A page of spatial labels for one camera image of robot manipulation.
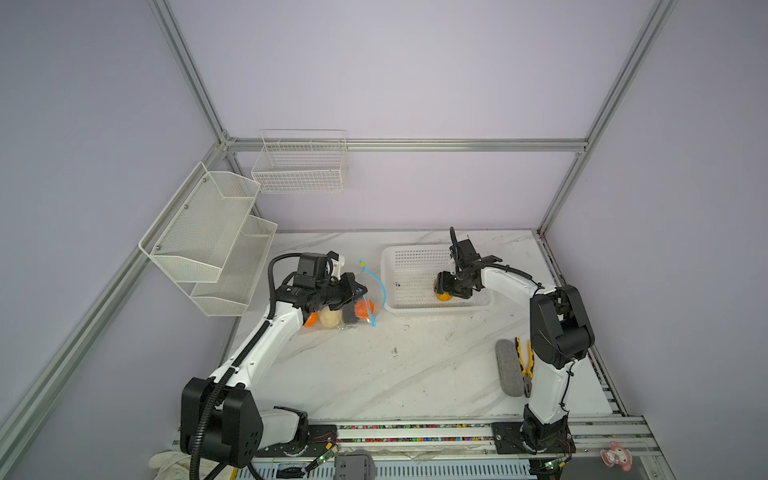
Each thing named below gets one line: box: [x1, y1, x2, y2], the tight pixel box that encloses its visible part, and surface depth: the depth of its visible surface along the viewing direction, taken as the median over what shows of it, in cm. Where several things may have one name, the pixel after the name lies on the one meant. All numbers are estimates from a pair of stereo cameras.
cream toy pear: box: [318, 306, 343, 328], surface depth 92 cm
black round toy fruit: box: [343, 304, 355, 324], surface depth 92 cm
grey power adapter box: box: [334, 449, 376, 480], surface depth 71 cm
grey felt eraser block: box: [495, 339, 525, 398], surface depth 84 cm
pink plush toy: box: [600, 441, 633, 472], surface depth 71 cm
